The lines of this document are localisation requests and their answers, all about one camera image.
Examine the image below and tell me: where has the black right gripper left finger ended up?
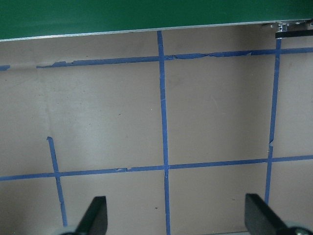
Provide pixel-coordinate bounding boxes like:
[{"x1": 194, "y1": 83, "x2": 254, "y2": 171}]
[{"x1": 74, "y1": 196, "x2": 108, "y2": 235}]

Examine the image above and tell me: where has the green conveyor belt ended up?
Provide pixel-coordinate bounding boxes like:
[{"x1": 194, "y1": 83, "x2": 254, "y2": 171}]
[{"x1": 0, "y1": 0, "x2": 313, "y2": 40}]

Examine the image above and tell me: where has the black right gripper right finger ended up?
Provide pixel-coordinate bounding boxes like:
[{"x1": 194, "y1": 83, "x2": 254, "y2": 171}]
[{"x1": 245, "y1": 193, "x2": 293, "y2": 235}]

